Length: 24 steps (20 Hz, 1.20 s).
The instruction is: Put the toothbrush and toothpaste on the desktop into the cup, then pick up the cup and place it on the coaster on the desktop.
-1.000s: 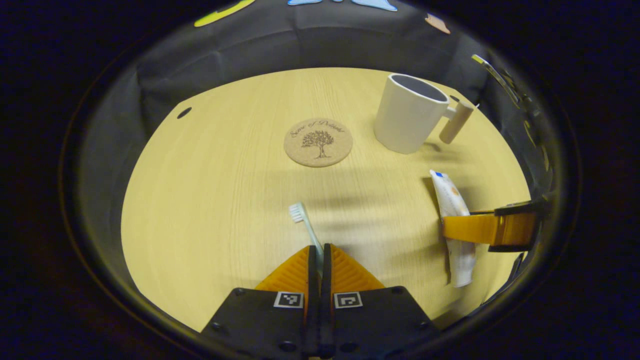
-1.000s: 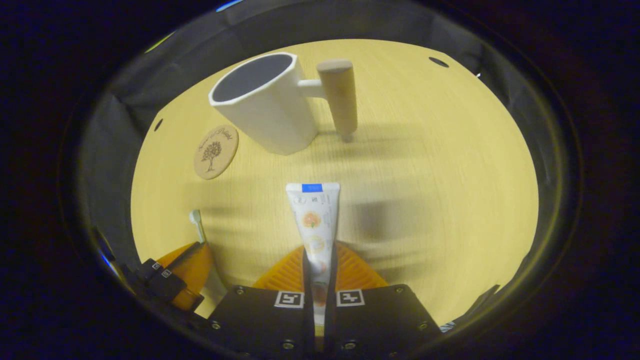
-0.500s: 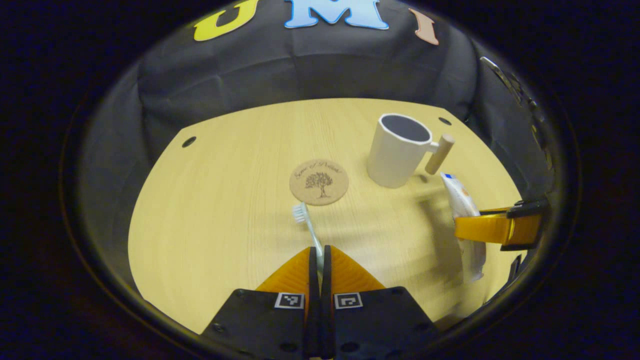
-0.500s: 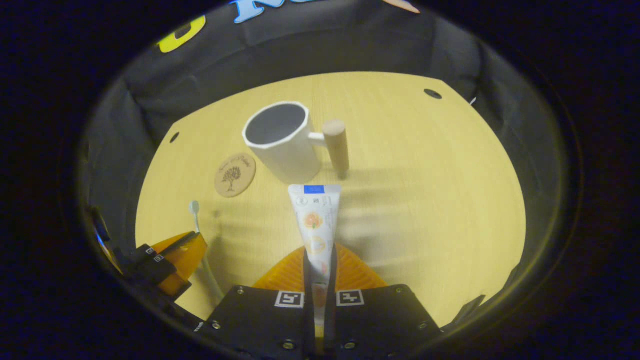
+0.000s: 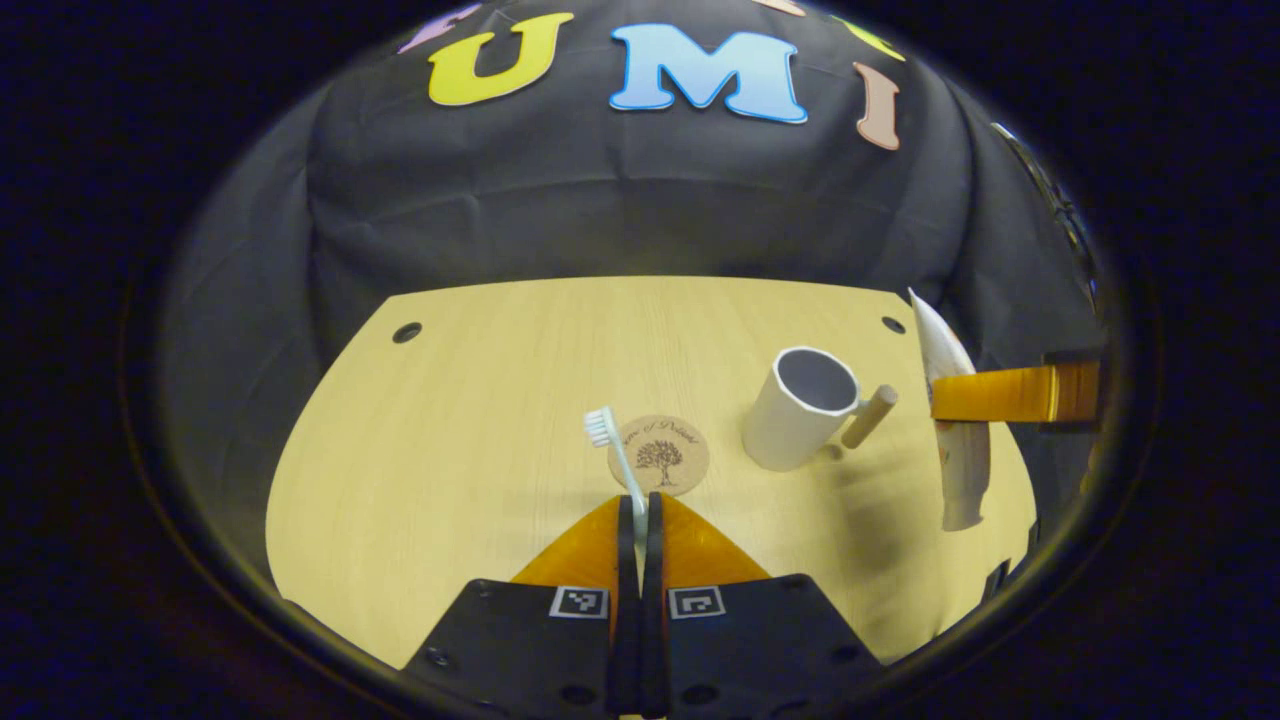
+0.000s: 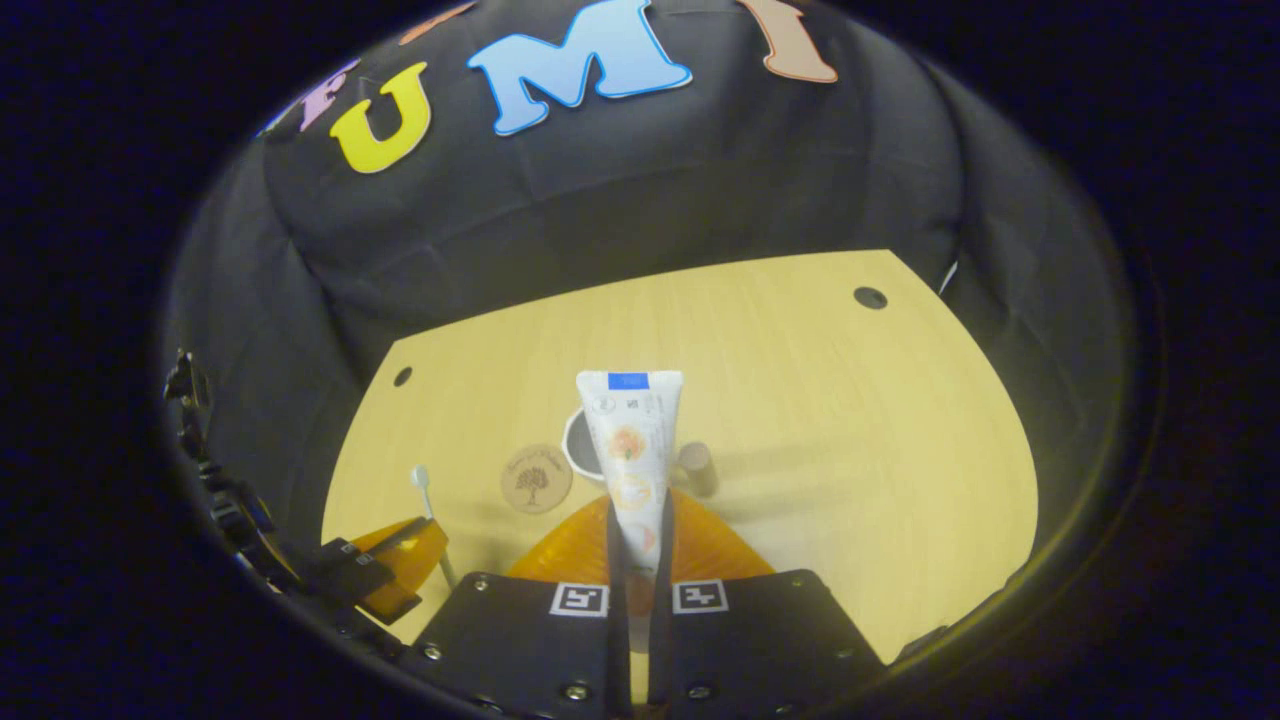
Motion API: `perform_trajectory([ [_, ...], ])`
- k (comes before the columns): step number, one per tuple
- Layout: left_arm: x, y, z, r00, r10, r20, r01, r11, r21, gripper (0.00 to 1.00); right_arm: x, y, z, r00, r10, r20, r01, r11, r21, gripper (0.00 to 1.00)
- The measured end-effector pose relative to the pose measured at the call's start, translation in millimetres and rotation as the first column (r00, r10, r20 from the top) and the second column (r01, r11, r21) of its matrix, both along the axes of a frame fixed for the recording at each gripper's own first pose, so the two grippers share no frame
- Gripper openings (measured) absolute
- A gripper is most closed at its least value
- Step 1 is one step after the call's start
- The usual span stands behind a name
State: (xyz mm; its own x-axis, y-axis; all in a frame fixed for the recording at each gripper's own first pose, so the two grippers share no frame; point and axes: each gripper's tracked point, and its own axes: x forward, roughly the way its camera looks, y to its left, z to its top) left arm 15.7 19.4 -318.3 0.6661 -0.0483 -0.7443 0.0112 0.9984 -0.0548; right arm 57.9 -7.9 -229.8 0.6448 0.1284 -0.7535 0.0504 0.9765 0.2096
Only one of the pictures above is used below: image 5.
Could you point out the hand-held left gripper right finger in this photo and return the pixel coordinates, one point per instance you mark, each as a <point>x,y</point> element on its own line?
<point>655,640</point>

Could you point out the white toothpaste tube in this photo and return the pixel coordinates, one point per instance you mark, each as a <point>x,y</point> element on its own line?
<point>965,470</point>

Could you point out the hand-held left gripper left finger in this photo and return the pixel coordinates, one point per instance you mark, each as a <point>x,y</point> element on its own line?
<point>627,640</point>

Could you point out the round cork coaster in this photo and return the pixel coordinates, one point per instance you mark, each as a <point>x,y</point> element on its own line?
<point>680,455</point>

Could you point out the wooden desktop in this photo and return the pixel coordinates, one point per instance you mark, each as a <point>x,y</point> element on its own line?
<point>480,420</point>

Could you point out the white cup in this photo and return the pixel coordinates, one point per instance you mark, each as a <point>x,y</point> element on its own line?
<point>785,430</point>

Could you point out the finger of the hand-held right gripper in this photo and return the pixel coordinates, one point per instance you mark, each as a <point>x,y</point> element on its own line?
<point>1000,395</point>

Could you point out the black backdrop cloth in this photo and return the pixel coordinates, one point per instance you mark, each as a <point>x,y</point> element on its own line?
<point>600,190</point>

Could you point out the white toothbrush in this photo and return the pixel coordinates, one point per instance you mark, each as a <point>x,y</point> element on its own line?
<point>625,470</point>

